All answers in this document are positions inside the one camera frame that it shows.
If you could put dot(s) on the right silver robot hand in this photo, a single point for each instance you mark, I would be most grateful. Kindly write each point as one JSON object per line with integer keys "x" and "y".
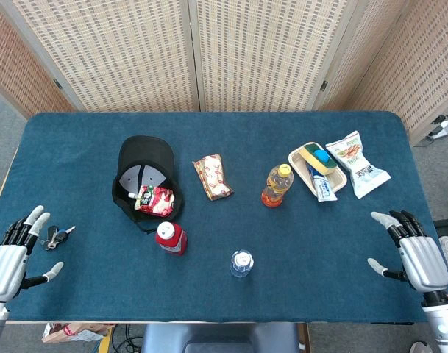
{"x": 424, "y": 261}

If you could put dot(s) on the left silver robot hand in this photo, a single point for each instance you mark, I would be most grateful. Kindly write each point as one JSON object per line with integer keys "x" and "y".
{"x": 6, "y": 264}

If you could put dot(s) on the orange juice bottle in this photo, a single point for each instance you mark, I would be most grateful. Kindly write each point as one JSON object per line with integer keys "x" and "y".
{"x": 277, "y": 184}

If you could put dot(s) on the red bottle white cap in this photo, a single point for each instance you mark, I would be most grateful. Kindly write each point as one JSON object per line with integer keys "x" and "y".
{"x": 172, "y": 243}

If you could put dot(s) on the clear water bottle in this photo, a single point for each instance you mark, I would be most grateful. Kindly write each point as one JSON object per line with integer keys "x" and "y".
{"x": 242, "y": 263}

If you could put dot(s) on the bunch of keys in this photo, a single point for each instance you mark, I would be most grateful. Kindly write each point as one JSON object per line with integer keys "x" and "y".
{"x": 54, "y": 237}

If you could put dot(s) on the brown paper bag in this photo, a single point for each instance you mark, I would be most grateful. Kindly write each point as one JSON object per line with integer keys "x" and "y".
{"x": 73, "y": 332}

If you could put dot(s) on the white snack bag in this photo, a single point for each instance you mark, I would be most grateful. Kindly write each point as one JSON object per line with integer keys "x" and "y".
{"x": 359, "y": 165}

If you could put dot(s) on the white blue toothpaste tube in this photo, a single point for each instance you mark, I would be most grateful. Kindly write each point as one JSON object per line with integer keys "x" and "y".
{"x": 324, "y": 189}

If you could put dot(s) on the small blue ball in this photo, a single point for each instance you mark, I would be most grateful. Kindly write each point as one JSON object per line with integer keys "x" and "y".
{"x": 321, "y": 156}

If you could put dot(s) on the yellow green sponge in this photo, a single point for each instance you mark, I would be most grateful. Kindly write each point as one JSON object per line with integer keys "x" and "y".
{"x": 312, "y": 160}

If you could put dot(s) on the beige plastic tray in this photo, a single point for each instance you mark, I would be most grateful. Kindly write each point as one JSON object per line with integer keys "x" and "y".
{"x": 299, "y": 167}

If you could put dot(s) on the red drink pouch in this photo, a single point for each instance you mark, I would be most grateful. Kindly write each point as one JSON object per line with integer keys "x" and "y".
{"x": 157, "y": 202}

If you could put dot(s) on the black baseball cap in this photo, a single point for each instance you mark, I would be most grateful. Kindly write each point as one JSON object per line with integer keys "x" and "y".
{"x": 146, "y": 150}

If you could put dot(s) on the blue table cloth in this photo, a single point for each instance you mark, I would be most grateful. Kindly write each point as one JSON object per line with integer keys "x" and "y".
{"x": 245, "y": 228}

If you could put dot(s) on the black screen hinge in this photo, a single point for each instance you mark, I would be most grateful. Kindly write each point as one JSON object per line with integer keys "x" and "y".
{"x": 323, "y": 86}
{"x": 57, "y": 84}

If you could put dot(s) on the red white snack packet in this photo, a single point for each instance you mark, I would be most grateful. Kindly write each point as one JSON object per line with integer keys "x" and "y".
{"x": 212, "y": 176}

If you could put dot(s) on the woven folding screen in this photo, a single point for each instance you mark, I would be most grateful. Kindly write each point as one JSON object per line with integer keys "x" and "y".
{"x": 135, "y": 55}

